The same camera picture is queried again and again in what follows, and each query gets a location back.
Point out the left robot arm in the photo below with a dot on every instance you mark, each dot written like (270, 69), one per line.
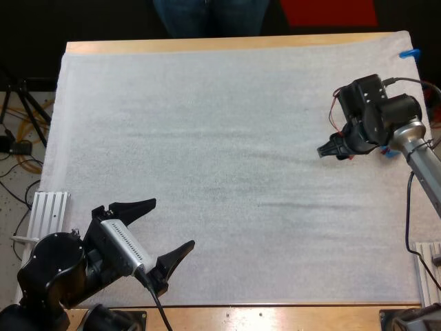
(51, 265)

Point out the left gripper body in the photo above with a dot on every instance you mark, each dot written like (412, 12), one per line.
(103, 241)

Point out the ribbed aluminium rail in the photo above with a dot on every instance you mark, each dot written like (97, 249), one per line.
(429, 276)
(48, 215)

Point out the blue clip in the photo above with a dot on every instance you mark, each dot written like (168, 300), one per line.
(410, 53)

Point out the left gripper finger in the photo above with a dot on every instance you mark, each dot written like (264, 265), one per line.
(132, 208)
(174, 257)

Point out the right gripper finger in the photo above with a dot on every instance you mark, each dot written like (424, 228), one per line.
(329, 149)

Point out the person's legs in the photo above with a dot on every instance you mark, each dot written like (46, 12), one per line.
(210, 17)

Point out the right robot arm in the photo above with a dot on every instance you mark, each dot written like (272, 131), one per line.
(413, 138)

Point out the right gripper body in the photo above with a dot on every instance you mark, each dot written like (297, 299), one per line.
(361, 100)

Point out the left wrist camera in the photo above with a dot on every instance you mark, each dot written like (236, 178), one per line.
(125, 245)

